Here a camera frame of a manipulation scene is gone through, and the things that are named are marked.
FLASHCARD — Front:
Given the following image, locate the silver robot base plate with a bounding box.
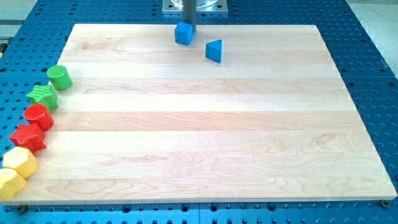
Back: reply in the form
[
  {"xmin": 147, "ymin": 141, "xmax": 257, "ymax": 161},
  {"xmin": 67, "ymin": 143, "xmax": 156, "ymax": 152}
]
[{"xmin": 161, "ymin": 0, "xmax": 228, "ymax": 14}]

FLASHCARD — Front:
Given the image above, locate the green star block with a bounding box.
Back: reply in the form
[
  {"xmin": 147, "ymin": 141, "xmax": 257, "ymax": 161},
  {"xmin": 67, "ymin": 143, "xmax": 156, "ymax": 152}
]
[{"xmin": 27, "ymin": 85, "xmax": 58, "ymax": 110}]

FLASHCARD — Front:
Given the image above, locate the wooden board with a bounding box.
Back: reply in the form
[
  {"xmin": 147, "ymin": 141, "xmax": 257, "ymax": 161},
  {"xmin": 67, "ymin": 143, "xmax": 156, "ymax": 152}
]
[{"xmin": 10, "ymin": 24, "xmax": 397, "ymax": 205}]

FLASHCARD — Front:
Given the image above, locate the blue triangle block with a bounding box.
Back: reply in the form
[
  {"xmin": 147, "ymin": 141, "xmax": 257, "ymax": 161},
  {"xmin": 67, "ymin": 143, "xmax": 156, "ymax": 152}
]
[{"xmin": 205, "ymin": 39, "xmax": 223, "ymax": 63}]

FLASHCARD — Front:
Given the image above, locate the blue perforated table plate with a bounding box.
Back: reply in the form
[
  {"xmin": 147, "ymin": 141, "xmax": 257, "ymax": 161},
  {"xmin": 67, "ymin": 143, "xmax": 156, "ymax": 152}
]
[{"xmin": 1, "ymin": 0, "xmax": 397, "ymax": 223}]

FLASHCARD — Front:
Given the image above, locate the grey pusher rod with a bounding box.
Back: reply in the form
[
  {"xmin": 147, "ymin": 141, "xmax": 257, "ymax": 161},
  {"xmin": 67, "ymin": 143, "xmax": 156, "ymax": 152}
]
[{"xmin": 183, "ymin": 0, "xmax": 197, "ymax": 31}]

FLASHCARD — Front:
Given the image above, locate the red cylinder block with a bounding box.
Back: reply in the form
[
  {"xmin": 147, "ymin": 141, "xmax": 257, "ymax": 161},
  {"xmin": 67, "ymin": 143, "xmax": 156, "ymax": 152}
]
[{"xmin": 24, "ymin": 103, "xmax": 54, "ymax": 131}]

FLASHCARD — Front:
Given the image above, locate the yellow hexagon block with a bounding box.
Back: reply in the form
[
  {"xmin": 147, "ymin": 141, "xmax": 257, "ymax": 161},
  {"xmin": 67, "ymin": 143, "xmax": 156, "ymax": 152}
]
[{"xmin": 2, "ymin": 147, "xmax": 38, "ymax": 179}]

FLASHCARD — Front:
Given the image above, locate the green cylinder block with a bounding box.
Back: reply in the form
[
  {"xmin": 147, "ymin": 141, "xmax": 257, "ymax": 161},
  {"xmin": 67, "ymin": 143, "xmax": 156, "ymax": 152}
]
[{"xmin": 47, "ymin": 65, "xmax": 72, "ymax": 91}]

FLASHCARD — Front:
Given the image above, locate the yellow star block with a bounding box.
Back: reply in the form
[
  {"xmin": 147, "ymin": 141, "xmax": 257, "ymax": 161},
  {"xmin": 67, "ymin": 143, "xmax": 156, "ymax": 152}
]
[{"xmin": 1, "ymin": 168, "xmax": 27, "ymax": 200}]

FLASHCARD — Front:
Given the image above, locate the red star block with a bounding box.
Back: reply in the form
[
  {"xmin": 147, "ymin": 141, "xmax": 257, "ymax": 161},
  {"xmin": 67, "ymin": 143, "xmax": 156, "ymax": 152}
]
[{"xmin": 9, "ymin": 123, "xmax": 47, "ymax": 154}]

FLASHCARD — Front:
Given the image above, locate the blue cube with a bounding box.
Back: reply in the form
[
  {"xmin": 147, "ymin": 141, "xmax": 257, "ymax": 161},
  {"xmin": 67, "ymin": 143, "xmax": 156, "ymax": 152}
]
[{"xmin": 174, "ymin": 22, "xmax": 194, "ymax": 45}]

